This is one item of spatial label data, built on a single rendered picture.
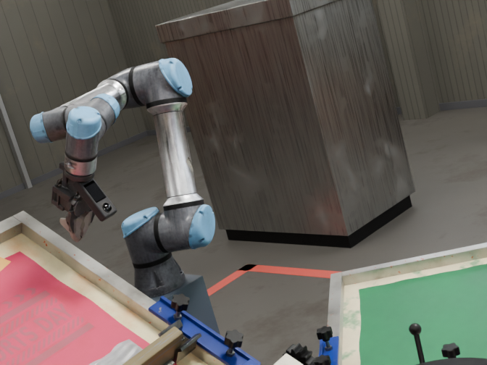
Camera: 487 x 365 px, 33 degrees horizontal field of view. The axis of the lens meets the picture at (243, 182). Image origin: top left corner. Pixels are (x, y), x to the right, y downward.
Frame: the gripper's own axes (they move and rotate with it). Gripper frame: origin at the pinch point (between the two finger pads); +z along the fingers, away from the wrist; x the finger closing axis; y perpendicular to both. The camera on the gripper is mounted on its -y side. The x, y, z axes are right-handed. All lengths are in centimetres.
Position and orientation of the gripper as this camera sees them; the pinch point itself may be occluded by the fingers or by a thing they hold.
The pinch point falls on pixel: (79, 238)
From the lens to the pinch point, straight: 212.8
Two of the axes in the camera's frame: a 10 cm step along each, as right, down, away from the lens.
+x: -5.9, 3.5, -7.3
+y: -7.9, -4.5, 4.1
